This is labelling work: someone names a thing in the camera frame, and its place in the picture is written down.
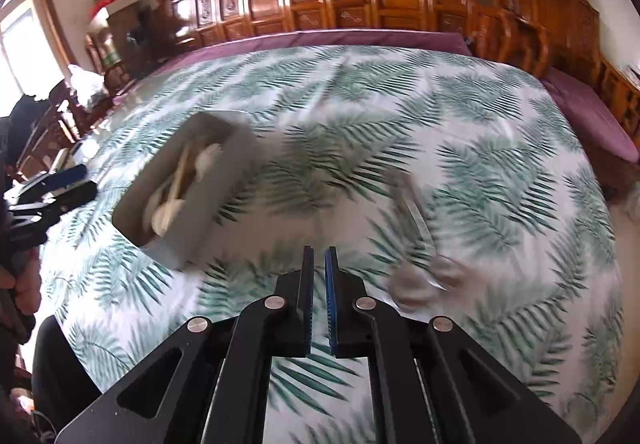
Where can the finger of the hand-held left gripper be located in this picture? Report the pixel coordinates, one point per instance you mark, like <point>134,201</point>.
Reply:
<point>75,196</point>
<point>62,177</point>

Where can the window with wooden frame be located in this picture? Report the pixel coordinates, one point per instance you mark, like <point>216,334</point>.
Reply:
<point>20,39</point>

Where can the white plastic spoon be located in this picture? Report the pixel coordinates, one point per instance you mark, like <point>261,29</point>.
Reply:
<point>165,219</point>
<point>209,158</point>

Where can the clear plastic bag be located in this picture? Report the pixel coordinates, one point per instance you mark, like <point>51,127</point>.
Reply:
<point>85,82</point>

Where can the dark wooden cabinet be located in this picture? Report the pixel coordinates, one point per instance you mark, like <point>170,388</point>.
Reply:
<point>130,39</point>

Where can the carved wooden chair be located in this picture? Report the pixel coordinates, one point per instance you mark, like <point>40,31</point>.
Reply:
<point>75,109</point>

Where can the light wooden chopstick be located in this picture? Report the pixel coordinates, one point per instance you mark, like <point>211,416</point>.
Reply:
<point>179,174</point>

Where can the person's left hand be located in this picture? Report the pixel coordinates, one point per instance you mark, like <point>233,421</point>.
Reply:
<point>25,284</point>

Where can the grey rectangular tray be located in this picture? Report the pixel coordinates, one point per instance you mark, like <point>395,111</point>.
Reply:
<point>210,224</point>

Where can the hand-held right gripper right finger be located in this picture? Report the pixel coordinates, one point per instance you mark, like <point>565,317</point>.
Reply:
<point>331,284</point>

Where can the long purple seat cushion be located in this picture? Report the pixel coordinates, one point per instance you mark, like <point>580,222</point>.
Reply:
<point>325,42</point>

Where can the short purple seat cushion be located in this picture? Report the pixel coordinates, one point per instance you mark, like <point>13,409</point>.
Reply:
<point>590,119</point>

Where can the leaf print tablecloth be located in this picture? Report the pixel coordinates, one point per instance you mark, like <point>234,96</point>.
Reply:
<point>400,124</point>

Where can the carved wooden armchair bench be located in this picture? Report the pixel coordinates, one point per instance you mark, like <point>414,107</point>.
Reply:
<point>555,9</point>

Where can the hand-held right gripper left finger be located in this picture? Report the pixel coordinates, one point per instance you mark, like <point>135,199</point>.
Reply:
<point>306,284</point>

